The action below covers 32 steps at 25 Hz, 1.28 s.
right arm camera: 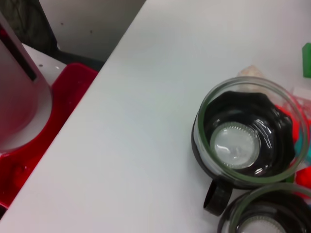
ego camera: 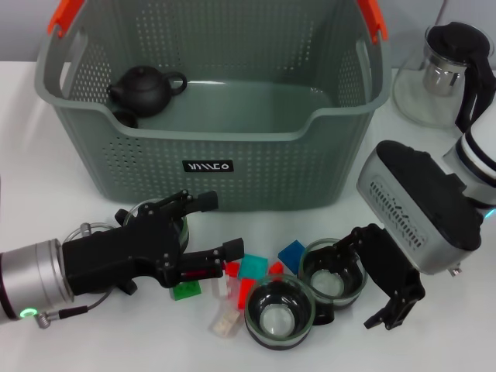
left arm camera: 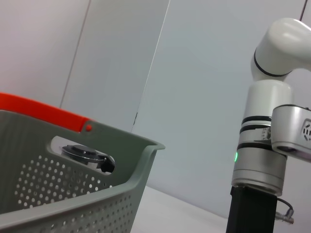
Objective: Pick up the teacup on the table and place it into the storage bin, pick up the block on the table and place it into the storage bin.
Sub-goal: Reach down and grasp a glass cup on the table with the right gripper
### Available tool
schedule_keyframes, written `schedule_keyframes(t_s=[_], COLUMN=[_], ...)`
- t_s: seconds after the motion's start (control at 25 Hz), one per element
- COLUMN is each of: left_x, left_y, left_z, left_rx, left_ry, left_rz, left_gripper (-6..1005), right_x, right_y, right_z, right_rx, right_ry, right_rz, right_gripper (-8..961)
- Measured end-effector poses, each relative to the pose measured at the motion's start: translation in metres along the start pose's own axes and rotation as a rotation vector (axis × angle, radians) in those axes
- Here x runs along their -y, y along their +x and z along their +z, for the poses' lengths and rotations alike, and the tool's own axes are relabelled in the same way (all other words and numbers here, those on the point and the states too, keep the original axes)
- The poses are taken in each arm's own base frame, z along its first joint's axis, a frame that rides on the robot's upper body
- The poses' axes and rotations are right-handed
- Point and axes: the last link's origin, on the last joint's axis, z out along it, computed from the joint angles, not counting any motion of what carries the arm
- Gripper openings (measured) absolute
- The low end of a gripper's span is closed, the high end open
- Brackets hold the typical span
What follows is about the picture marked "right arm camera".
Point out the glass teacup with black base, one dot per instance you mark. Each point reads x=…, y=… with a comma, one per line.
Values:
x=274, y=131
x=243, y=218

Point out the red robot base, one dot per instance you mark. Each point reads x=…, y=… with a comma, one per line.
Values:
x=73, y=77

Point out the clear beige toy brick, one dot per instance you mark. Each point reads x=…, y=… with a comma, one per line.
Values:
x=251, y=72

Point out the white robot torso column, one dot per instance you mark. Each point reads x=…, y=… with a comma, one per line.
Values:
x=22, y=97

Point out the orange sloped toy brick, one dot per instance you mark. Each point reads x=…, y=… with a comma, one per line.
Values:
x=291, y=119

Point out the teal toy plate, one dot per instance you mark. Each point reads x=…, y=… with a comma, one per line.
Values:
x=301, y=145

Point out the green toy brick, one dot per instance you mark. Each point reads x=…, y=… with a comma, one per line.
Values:
x=307, y=60

